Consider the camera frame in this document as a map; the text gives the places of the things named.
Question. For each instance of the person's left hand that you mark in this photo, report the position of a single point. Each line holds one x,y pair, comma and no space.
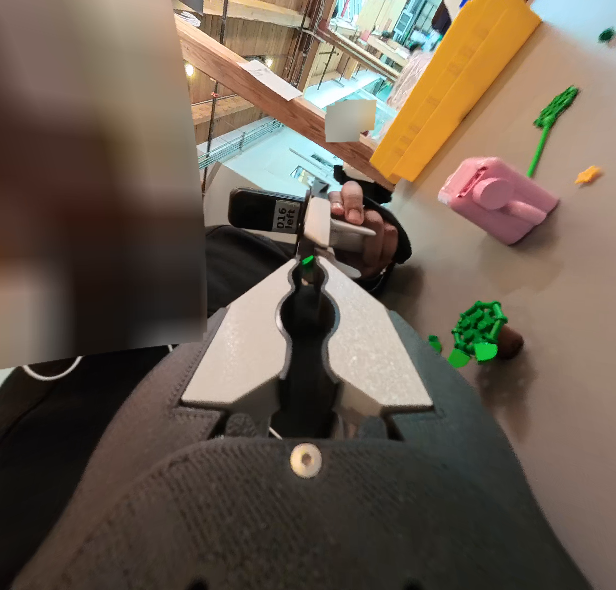
380,243

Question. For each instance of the yellow plastic bin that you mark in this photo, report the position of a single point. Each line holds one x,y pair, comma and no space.
457,80

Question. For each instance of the green web plant assembly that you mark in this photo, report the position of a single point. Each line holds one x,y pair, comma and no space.
481,325

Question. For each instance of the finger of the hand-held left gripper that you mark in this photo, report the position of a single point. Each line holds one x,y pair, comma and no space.
318,224

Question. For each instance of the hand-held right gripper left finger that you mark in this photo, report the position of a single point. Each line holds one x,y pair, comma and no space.
236,359

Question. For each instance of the scattered green leaf pieces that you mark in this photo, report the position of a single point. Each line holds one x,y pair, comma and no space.
435,342

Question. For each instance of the person's black jacket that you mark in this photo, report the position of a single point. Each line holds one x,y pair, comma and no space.
240,272

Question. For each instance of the clear plastic bags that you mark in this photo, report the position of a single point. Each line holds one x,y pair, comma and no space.
409,82

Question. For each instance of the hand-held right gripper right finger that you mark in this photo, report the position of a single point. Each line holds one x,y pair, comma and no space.
375,359

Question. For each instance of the wooden post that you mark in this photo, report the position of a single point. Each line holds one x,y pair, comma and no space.
231,65

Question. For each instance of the green flat stem piece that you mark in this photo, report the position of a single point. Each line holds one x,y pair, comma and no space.
556,111

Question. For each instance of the yellow star brick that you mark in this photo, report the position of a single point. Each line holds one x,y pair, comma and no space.
588,174

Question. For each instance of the pink brick watering can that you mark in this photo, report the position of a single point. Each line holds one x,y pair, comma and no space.
500,205

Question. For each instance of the small green stud brick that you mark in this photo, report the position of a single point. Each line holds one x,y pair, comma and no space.
607,35

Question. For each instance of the paper sign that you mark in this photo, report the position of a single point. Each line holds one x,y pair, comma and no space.
269,78

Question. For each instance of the person's left forearm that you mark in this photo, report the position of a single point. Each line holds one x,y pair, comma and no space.
385,283

